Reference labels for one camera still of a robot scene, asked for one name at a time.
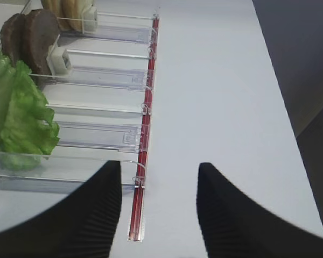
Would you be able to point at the red tape strip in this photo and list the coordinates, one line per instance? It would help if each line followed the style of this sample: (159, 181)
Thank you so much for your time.
(136, 230)

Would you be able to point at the right bun half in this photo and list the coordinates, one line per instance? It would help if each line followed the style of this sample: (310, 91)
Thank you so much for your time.
(72, 11)

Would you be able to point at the front brown meat patty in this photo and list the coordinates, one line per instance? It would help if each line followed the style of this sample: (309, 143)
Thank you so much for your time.
(11, 35)

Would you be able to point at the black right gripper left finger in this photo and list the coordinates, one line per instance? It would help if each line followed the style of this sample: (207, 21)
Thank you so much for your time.
(81, 225)

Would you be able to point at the rear brown meat patty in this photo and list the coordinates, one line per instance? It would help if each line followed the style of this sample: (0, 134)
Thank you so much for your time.
(40, 31)

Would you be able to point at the clear acrylic right food rack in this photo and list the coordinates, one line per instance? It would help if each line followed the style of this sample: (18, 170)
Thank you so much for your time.
(96, 89)

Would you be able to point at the green lettuce leaf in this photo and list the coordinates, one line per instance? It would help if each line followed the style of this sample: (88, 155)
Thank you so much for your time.
(27, 127)

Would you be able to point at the brown meat patty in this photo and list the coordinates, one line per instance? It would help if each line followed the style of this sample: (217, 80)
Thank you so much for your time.
(11, 35)
(40, 31)

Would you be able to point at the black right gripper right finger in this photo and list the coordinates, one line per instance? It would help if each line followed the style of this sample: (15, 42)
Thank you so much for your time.
(233, 225)

